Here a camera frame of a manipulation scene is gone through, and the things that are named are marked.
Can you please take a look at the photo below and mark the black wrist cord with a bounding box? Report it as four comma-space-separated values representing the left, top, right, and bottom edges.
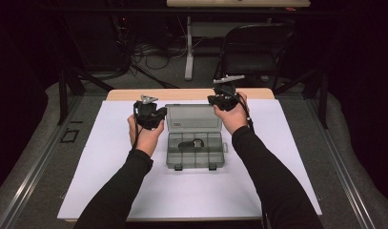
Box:
132, 101, 144, 151
225, 88, 256, 134

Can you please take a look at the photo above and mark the white board sheet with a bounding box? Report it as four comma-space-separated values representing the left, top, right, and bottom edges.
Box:
56, 98, 323, 221

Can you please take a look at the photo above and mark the white-legged background desk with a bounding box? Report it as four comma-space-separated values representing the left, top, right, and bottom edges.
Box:
166, 0, 312, 81

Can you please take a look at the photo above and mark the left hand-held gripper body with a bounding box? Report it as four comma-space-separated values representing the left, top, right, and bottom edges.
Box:
133, 94, 159, 131

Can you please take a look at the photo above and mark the aluminium floor rail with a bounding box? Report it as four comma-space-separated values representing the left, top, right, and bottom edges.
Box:
0, 94, 85, 229
304, 98, 378, 229

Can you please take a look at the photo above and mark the black key fob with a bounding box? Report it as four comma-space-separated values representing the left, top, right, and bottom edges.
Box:
177, 138, 205, 151

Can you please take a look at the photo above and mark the person's left hand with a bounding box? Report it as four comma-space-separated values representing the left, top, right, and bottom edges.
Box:
127, 114, 166, 157

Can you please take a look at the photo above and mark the grey transparent compartment box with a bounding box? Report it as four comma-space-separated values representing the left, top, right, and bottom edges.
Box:
165, 103, 229, 172

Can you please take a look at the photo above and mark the black folding chair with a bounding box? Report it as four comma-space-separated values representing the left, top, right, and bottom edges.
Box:
214, 22, 296, 92

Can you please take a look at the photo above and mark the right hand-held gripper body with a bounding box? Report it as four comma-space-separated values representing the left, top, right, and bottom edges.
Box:
213, 74, 246, 113

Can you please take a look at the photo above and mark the black metal stand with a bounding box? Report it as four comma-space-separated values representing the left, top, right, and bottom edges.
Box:
274, 68, 330, 130
56, 67, 115, 126

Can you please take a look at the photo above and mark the tangle of floor cables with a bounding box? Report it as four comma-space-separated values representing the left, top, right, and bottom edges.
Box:
130, 37, 190, 72

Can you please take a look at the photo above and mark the person's right hand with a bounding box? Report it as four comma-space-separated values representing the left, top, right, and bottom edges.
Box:
213, 92, 249, 136

